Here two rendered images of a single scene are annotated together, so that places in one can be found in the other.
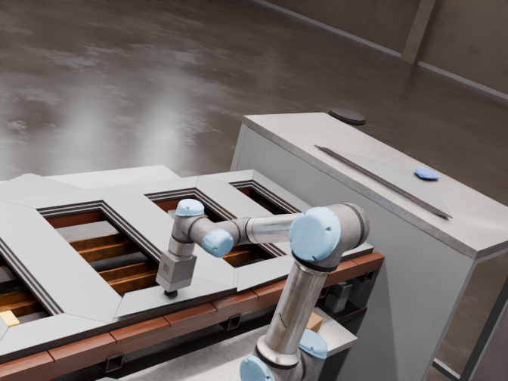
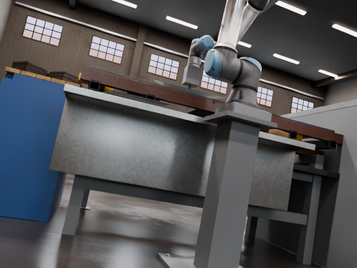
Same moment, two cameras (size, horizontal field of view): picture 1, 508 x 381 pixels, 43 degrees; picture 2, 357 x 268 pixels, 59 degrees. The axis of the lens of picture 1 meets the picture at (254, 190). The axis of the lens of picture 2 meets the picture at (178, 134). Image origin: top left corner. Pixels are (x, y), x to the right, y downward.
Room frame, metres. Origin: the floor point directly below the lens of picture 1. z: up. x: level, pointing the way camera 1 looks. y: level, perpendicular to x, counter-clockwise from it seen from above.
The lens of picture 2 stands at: (0.16, -0.80, 0.39)
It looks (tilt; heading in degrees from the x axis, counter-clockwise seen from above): 7 degrees up; 34
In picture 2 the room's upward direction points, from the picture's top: 11 degrees clockwise
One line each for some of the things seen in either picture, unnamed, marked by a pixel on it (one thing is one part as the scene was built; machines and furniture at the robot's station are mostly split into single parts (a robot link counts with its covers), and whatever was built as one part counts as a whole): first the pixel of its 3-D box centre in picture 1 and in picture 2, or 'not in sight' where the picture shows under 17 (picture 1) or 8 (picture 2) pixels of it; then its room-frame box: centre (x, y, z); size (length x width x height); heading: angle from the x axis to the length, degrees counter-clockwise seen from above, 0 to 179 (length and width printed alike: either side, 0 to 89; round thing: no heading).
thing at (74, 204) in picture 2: not in sight; (83, 166); (1.27, 0.48, 0.34); 0.06 x 0.06 x 0.68; 49
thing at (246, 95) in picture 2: not in sight; (243, 99); (1.47, -0.25, 0.78); 0.15 x 0.15 x 0.10
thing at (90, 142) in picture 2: not in sight; (185, 159); (1.58, 0.07, 0.48); 1.30 x 0.04 x 0.35; 139
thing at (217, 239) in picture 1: (215, 236); (206, 45); (1.58, 0.07, 1.12); 0.11 x 0.11 x 0.08; 52
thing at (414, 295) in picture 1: (311, 280); (306, 182); (2.58, -0.36, 0.51); 1.30 x 0.04 x 1.01; 49
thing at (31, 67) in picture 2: not in sight; (52, 86); (1.42, 1.13, 0.82); 0.80 x 0.40 x 0.06; 49
